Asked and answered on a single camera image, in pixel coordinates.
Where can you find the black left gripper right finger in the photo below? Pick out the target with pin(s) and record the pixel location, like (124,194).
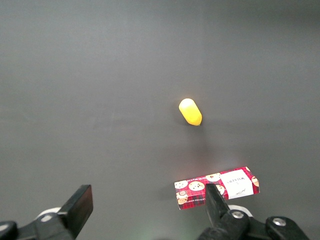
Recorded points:
(216,212)

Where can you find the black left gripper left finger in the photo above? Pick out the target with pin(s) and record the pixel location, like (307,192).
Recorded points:
(76,208)

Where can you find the yellow oval plastic fruit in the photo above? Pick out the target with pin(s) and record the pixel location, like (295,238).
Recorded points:
(190,112)

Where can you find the red tartan cookie box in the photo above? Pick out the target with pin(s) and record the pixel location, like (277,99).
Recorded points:
(195,186)

